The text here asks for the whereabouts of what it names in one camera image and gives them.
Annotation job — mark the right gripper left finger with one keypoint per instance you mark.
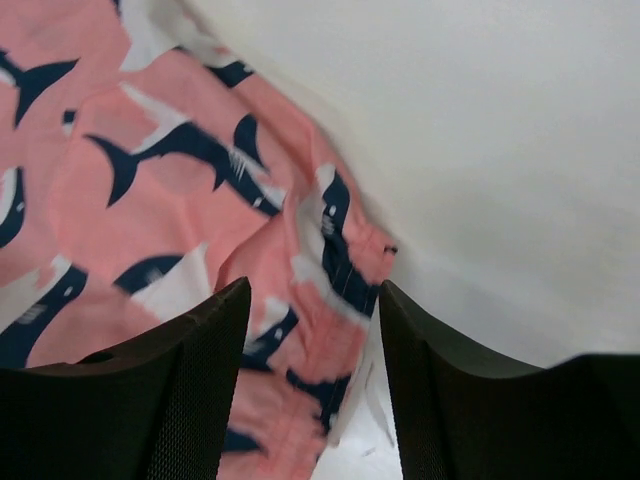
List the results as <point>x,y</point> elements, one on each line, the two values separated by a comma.
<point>153,407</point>

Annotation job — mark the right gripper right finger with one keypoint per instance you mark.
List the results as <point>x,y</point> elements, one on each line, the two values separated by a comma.
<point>464,411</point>

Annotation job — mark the pink shark print shorts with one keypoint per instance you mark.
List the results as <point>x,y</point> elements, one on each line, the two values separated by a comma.
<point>144,167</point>

